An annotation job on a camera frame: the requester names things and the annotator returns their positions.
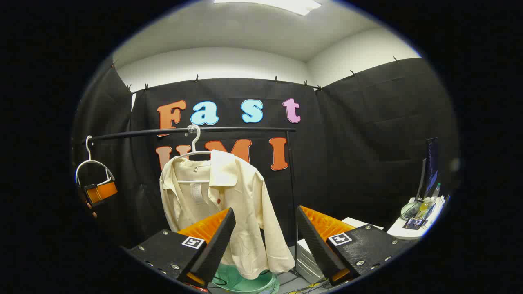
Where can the yellow liquid bottle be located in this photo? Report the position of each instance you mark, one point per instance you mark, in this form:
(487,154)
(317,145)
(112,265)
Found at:
(423,208)

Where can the round glass bowl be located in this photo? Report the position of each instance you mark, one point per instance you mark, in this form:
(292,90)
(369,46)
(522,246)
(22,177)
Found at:
(408,211)

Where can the black backdrop cloth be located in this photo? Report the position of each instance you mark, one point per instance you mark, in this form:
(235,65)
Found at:
(347,143)

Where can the black clothes rack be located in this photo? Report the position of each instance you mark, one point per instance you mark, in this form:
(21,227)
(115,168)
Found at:
(245,129)

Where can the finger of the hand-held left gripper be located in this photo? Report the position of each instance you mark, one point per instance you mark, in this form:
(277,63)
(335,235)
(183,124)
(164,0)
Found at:
(104,192)

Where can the dark printed card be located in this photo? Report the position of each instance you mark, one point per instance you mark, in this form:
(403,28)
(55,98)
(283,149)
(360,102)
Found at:
(413,224)

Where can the dark monitor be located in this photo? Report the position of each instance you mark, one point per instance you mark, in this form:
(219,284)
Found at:
(431,163)

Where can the white side table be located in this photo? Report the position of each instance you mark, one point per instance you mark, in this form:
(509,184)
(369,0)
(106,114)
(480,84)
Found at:
(398,232)

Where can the row of black clips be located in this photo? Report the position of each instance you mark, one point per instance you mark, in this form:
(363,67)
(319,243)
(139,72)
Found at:
(276,78)

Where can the cream button shirt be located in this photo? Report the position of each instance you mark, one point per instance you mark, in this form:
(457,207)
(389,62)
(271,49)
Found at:
(245,196)

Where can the green laundry hamper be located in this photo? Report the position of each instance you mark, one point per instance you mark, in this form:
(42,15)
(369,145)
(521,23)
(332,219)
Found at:
(241,283)

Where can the white ribbed case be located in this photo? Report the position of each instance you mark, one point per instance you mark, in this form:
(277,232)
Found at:
(306,261)

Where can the white plastic hanger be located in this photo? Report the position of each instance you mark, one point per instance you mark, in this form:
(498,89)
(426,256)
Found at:
(196,141)
(89,152)

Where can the clear green cap bottle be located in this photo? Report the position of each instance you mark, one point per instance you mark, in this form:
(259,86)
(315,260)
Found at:
(436,192)

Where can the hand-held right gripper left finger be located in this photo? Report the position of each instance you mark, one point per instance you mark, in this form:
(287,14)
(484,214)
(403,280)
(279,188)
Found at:
(214,249)

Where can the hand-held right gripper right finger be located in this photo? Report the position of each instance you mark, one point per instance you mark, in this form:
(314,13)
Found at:
(316,245)

